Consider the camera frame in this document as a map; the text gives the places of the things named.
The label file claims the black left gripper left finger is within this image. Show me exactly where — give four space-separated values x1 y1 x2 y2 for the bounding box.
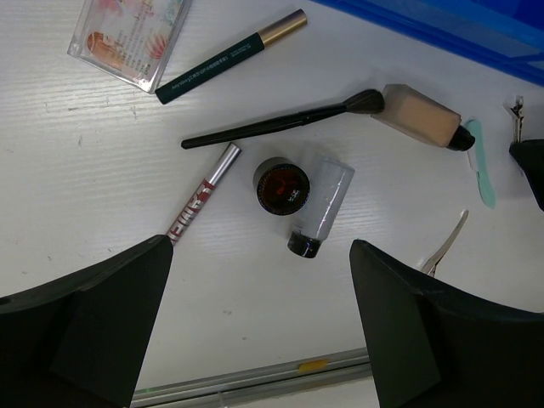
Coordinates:
1 235 173 407

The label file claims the clear blush palette case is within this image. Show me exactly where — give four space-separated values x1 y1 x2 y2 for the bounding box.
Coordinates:
67 0 192 94

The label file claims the beige foundation bottle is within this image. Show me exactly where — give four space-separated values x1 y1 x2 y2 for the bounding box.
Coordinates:
371 84 475 151

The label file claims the dark green gold mascara tube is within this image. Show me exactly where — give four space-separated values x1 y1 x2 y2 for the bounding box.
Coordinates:
156 8 308 105

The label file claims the blue divided plastic bin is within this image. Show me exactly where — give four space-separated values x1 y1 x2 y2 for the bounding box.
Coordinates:
321 0 543 86

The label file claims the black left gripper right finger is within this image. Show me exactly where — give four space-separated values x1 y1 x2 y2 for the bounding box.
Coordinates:
349 240 543 407

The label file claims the clear bottle black cap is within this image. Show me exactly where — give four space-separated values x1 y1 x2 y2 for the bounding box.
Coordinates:
287 155 355 258

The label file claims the round brown cosmetic jar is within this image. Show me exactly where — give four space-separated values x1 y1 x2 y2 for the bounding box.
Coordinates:
253 156 310 216

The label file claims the silver duckbill hair clip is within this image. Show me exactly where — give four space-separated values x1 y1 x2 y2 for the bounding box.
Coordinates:
421 210 469 277

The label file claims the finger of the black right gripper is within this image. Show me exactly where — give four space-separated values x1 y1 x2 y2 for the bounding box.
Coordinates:
509 139 544 211

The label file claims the black makeup brush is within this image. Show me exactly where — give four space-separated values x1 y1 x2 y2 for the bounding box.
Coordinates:
181 89 385 150

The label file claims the mint green spatula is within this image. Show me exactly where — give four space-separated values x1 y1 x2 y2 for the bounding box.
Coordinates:
464 118 496 209

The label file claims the aluminium front rail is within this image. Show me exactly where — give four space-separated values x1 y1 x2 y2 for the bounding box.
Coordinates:
131 348 371 407

